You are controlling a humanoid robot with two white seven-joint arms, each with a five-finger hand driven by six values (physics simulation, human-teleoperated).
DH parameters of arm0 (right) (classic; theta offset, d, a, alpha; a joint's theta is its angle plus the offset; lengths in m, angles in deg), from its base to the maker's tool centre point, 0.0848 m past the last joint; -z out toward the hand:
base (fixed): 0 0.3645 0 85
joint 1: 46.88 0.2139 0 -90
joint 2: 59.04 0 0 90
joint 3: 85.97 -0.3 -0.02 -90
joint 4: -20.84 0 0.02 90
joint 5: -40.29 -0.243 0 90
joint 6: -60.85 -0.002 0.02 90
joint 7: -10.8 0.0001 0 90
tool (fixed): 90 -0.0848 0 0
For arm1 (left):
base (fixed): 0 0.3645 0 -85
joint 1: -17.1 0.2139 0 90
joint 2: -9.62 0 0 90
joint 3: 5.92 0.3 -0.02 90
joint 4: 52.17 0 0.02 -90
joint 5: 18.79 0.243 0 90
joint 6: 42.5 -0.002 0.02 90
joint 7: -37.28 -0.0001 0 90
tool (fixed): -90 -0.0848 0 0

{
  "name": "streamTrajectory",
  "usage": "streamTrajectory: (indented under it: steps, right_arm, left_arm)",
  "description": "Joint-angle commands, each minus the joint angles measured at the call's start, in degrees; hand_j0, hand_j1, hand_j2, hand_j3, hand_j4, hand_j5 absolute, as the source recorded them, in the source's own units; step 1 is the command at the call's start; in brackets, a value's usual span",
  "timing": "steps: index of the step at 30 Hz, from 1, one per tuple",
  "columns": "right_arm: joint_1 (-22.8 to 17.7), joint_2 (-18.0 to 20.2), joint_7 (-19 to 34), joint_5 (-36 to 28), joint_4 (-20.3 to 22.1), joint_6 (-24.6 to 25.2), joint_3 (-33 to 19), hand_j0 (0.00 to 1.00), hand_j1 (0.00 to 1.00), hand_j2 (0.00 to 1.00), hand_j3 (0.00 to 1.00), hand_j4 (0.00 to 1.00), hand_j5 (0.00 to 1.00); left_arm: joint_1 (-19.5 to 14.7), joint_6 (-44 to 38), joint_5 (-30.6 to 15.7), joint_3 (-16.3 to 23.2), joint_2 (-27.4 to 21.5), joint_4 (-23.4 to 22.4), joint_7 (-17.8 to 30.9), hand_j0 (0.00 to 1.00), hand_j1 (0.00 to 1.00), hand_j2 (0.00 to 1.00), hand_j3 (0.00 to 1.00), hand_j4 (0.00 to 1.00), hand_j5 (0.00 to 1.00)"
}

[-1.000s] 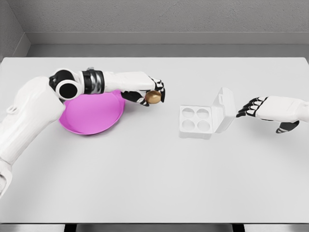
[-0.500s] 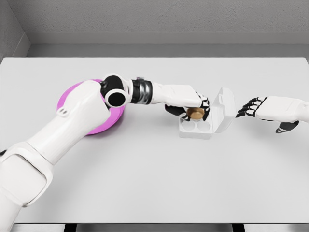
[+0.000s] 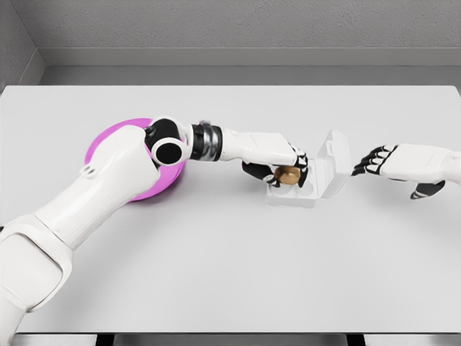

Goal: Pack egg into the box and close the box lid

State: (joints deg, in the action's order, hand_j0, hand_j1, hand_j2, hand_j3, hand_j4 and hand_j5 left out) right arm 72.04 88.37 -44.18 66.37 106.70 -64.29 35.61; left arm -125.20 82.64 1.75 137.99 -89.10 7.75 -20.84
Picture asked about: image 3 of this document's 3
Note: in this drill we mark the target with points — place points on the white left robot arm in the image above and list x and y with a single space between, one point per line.
93 187

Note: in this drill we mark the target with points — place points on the white egg box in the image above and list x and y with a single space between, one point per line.
317 180

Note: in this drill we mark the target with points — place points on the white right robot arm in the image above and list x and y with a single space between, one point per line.
454 166

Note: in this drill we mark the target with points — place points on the pink bowl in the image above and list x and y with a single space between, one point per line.
108 137

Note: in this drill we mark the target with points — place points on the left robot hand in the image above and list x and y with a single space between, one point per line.
272 147

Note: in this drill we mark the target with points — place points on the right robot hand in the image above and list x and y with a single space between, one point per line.
410 162

